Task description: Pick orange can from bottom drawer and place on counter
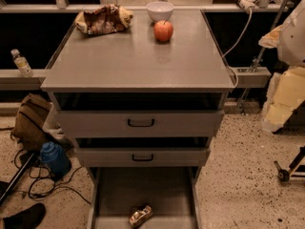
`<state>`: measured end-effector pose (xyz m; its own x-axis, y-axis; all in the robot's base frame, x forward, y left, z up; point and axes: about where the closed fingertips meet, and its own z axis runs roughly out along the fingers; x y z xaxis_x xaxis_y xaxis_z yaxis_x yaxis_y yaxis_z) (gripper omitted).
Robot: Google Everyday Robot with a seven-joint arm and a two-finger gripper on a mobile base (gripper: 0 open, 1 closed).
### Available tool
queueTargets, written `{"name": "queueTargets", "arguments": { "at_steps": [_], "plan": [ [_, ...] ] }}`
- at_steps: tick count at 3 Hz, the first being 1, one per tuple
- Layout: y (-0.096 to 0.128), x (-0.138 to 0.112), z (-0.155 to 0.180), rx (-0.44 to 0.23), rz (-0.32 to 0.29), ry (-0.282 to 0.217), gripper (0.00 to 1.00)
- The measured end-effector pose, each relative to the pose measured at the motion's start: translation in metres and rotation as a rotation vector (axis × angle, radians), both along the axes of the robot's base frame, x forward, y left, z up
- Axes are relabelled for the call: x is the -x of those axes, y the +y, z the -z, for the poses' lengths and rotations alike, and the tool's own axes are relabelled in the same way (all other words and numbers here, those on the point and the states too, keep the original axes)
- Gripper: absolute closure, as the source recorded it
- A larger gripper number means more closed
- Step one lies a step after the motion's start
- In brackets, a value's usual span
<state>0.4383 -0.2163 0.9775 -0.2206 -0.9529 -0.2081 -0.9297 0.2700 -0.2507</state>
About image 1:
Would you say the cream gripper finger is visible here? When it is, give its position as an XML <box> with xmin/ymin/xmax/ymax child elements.
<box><xmin>261</xmin><ymin>66</ymin><xmax>305</xmax><ymax>133</ymax></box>
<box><xmin>258</xmin><ymin>26</ymin><xmax>282</xmax><ymax>49</ymax></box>

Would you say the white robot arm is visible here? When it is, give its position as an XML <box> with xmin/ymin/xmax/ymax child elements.
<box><xmin>258</xmin><ymin>0</ymin><xmax>305</xmax><ymax>133</ymax></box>

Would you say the grey drawer cabinet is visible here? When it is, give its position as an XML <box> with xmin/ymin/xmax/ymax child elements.
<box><xmin>40</xmin><ymin>9</ymin><xmax>235</xmax><ymax>229</ymax></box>

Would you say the grey open bottom drawer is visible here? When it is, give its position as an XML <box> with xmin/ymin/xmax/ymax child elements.
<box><xmin>87</xmin><ymin>167</ymin><xmax>201</xmax><ymax>229</ymax></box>

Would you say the grey middle drawer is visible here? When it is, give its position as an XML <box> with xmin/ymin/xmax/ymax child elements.
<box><xmin>75</xmin><ymin>148</ymin><xmax>210</xmax><ymax>167</ymax></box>

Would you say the grey top drawer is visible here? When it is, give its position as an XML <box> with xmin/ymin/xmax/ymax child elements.
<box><xmin>56</xmin><ymin>111</ymin><xmax>224</xmax><ymax>137</ymax></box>

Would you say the metal tripod pole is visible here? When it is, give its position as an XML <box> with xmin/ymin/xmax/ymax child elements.
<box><xmin>237</xmin><ymin>0</ymin><xmax>289</xmax><ymax>115</ymax></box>

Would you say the black wheeled stand leg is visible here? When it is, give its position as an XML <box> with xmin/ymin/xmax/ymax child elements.
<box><xmin>274</xmin><ymin>147</ymin><xmax>305</xmax><ymax>182</ymax></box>

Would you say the red apple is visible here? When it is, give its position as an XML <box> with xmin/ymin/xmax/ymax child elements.
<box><xmin>153</xmin><ymin>21</ymin><xmax>173</xmax><ymax>42</ymax></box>

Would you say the white bowl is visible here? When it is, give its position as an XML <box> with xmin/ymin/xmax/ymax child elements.
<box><xmin>146</xmin><ymin>1</ymin><xmax>174</xmax><ymax>22</ymax></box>

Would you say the brown crumpled chip bag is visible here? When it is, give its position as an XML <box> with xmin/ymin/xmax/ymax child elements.
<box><xmin>74</xmin><ymin>4</ymin><xmax>133</xmax><ymax>35</ymax></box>

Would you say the blue water jug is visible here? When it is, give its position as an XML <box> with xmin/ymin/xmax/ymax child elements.
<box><xmin>40</xmin><ymin>141</ymin><xmax>71</xmax><ymax>178</ymax></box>

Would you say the clear plastic water bottle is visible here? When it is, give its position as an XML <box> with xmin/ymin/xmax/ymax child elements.
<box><xmin>10</xmin><ymin>49</ymin><xmax>33</xmax><ymax>77</ymax></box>

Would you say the brown backpack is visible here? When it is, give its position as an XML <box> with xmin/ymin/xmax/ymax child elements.
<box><xmin>11</xmin><ymin>94</ymin><xmax>51</xmax><ymax>152</ymax></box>

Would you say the black shoe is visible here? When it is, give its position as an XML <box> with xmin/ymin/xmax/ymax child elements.
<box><xmin>0</xmin><ymin>203</ymin><xmax>46</xmax><ymax>229</ymax></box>

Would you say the white power cable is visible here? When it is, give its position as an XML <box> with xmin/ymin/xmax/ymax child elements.
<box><xmin>221</xmin><ymin>7</ymin><xmax>254</xmax><ymax>89</ymax></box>

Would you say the black top drawer handle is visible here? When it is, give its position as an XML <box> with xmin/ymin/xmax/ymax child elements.
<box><xmin>127</xmin><ymin>118</ymin><xmax>154</xmax><ymax>128</ymax></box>

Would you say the black drawer handle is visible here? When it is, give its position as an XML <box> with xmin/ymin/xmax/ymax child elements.
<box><xmin>127</xmin><ymin>118</ymin><xmax>154</xmax><ymax>128</ymax></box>
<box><xmin>132</xmin><ymin>154</ymin><xmax>154</xmax><ymax>162</ymax></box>

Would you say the black middle drawer handle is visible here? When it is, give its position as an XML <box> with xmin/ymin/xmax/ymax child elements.
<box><xmin>132</xmin><ymin>154</ymin><xmax>154</xmax><ymax>162</ymax></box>

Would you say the black floor cable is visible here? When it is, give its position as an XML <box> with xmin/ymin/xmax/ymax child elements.
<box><xmin>12</xmin><ymin>148</ymin><xmax>92</xmax><ymax>206</ymax></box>

